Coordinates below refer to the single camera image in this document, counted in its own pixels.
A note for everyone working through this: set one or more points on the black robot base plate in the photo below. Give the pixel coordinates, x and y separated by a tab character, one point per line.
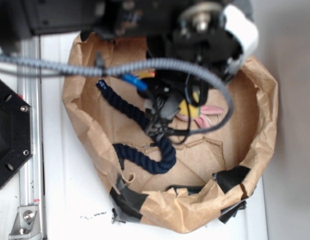
15	133

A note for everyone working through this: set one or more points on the pink plush bunny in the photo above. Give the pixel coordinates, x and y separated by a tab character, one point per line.
203	121

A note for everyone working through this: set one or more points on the metal corner bracket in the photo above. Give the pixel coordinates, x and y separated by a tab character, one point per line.
27	224

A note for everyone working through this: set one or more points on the brown paper bag bin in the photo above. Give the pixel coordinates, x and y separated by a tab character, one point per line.
214	173

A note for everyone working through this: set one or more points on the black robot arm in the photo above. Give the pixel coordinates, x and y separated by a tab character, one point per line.
109	19

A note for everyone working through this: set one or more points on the white tray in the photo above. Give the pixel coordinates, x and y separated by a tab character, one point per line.
78	206

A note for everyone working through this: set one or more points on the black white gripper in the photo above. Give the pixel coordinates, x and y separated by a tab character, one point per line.
218	35

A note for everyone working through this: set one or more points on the aluminium extrusion rail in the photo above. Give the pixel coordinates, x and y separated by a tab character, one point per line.
31	174

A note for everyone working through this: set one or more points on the yellow green sponge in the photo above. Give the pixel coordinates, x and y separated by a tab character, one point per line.
187	110

